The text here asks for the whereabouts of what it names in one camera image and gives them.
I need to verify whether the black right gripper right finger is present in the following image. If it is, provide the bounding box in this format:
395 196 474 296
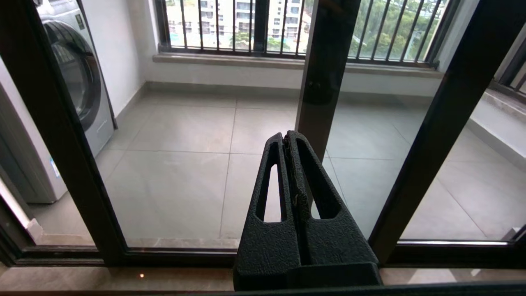
287 130 381 266

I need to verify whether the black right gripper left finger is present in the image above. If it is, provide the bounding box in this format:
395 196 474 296
233 132 302 289

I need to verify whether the dark framed sliding glass door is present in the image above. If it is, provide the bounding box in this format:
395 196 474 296
0 0 526 268

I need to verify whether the black balcony railing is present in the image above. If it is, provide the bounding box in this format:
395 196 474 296
155 0 452 68

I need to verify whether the grey stone window sill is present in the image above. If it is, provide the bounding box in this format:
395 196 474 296
153 52 445 79
466 90 526 173

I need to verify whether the white front-load washing machine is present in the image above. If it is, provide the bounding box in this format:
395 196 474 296
0 0 116 205

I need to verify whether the black window guard railing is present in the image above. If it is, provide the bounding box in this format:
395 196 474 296
489 37 526 103

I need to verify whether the handleless dark framed glass door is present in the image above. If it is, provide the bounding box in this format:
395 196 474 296
295 0 526 248

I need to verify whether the black window frame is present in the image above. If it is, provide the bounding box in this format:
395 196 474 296
155 0 270 54

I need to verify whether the dark sliding door frame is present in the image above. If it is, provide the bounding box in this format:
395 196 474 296
0 193 526 270

